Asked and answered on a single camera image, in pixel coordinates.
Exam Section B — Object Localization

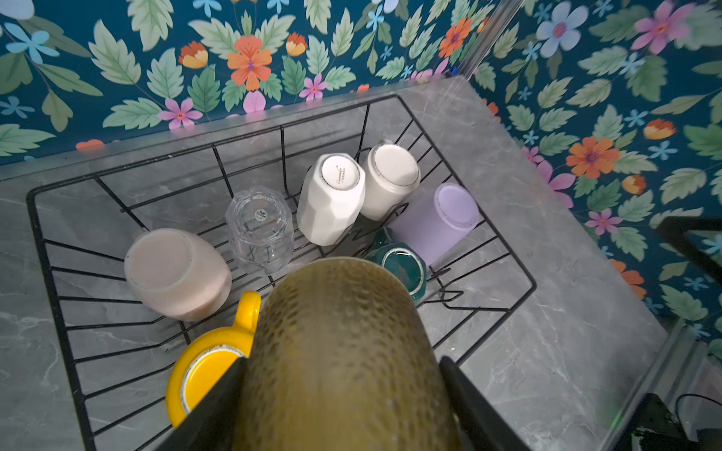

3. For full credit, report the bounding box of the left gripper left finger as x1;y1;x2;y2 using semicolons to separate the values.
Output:
157;357;247;451

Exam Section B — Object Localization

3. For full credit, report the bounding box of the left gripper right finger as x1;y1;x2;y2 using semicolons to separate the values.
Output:
439;356;530;451

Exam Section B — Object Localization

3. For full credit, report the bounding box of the yellow mug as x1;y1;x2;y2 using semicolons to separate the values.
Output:
165;291;261;428

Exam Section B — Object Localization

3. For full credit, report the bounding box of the olive green glass cup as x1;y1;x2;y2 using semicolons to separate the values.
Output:
232;257;461;450

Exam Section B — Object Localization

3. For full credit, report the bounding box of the cream mug pink handle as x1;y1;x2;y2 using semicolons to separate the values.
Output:
124;229;232;321

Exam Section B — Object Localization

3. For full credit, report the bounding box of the dark green mug white interior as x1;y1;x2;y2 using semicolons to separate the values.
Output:
363;227;427;306

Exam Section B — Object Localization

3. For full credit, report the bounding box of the lilac plastic cup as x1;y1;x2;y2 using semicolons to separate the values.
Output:
388;183;481;265

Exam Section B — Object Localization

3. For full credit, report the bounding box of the clear glass cup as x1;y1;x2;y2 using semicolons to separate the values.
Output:
225;186;293;275

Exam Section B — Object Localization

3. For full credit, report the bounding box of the white ceramic mug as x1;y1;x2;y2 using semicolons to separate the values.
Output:
296;153;366;246

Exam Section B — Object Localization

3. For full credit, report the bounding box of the white mug red interior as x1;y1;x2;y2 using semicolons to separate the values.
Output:
360;143;421;221

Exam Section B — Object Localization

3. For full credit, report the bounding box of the black wire dish rack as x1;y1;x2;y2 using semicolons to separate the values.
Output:
26;95;537;450

